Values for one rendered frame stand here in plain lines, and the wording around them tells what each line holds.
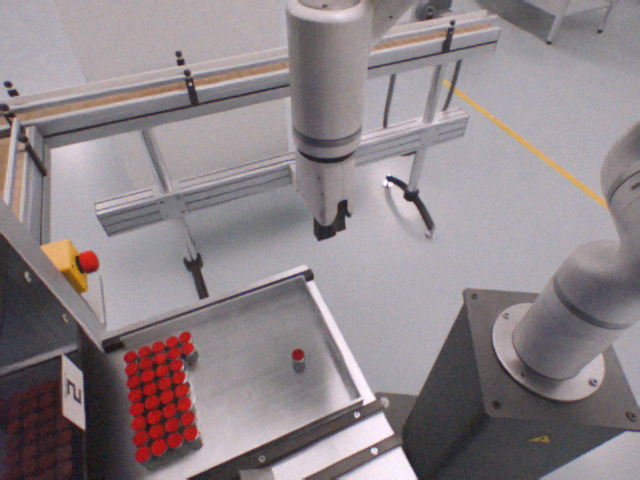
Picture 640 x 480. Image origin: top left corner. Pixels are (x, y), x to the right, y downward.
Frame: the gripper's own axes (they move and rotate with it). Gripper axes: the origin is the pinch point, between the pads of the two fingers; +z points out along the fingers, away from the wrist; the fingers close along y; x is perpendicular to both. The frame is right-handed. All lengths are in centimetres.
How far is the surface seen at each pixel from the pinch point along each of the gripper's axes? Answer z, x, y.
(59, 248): 7.2, -39.9, -20.2
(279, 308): 22.0, -8.0, -2.8
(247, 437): 22.0, -20.8, 16.7
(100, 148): 111, -55, -216
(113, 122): 22, -30, -83
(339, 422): 20.2, -7.2, 21.1
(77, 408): 9.0, -39.3, 8.3
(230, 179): 56, 1, -84
